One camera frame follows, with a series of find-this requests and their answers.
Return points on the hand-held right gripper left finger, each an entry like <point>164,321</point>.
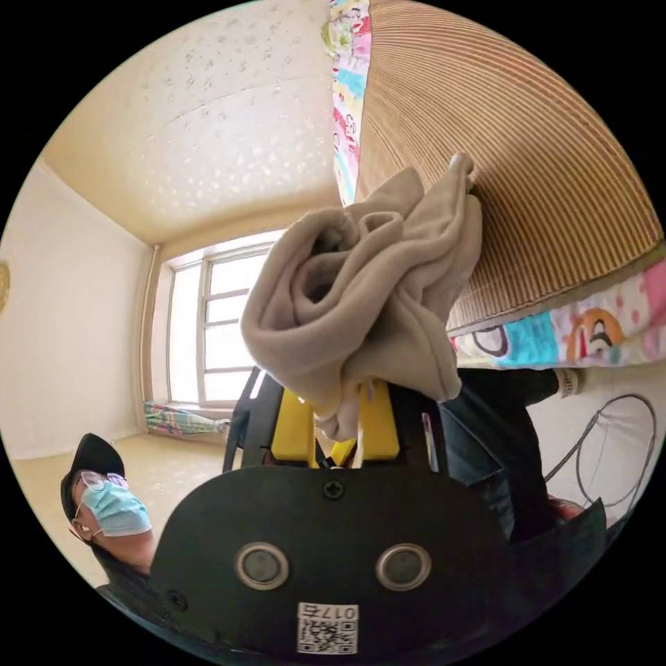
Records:
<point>294,434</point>

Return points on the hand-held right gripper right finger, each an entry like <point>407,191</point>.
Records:
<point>379,426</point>

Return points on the off-white long sleeve shirt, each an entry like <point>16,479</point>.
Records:
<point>359,291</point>

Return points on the printed folded cloth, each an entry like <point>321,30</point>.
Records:
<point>177,416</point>

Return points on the window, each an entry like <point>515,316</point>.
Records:
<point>221,333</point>

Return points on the person's body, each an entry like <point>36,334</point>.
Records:
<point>112,512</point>

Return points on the bed with woven mat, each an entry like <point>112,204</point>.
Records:
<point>520,156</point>

